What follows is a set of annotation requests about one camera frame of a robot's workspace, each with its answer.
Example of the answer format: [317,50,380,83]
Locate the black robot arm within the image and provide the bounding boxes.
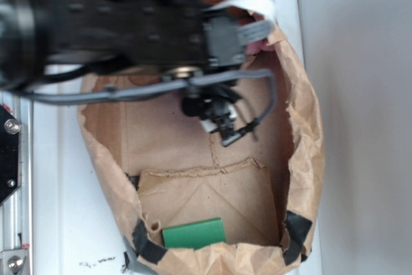
[1,0,245,91]

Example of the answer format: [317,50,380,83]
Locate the green block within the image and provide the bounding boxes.
[162,218,226,250]

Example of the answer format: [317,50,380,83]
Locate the white ribbon cable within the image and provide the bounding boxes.
[205,0,277,44]

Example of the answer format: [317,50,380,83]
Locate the grey cable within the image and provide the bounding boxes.
[19,68,277,124]

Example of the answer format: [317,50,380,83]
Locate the black metal bracket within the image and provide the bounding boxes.
[0,105,21,205]

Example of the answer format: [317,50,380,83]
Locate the pink plush bunny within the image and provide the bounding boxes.
[239,10,277,55]

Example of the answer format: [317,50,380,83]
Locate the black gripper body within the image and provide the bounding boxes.
[203,10,245,68]

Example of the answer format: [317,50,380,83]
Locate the white plastic bin lid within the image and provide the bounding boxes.
[30,0,323,274]

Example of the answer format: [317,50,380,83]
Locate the aluminium frame rail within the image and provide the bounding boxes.
[0,89,34,275]

